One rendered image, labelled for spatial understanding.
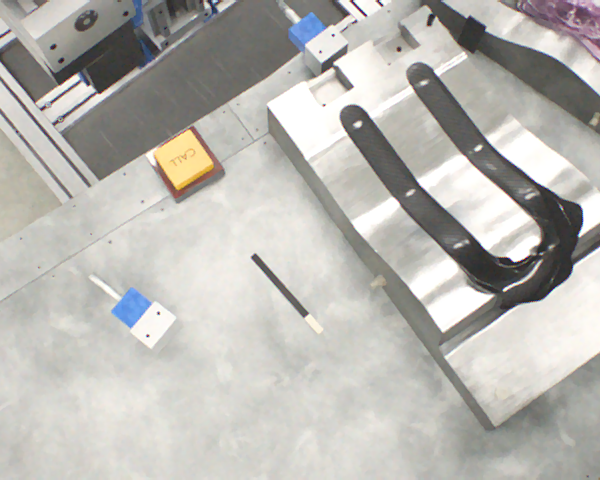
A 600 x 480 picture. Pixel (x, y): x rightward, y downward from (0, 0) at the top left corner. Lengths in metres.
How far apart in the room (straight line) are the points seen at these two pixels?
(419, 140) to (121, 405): 0.52
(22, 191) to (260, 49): 0.67
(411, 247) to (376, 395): 0.21
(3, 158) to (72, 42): 1.05
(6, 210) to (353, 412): 1.22
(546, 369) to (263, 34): 1.12
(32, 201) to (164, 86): 0.45
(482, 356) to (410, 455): 0.16
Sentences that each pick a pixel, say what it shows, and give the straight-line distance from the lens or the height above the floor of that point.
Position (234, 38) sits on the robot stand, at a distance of 1.93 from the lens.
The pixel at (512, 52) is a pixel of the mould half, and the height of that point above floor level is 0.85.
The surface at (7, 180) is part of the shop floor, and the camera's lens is 2.12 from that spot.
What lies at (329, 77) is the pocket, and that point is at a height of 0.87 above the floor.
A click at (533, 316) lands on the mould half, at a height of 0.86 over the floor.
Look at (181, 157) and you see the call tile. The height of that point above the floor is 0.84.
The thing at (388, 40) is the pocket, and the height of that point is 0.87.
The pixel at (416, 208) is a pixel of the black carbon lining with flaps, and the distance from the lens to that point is 1.07.
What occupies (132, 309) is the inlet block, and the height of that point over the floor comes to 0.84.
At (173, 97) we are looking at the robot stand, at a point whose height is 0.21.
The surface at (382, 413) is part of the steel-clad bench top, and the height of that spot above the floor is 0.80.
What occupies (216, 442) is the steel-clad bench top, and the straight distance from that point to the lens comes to 1.10.
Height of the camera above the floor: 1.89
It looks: 75 degrees down
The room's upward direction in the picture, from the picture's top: straight up
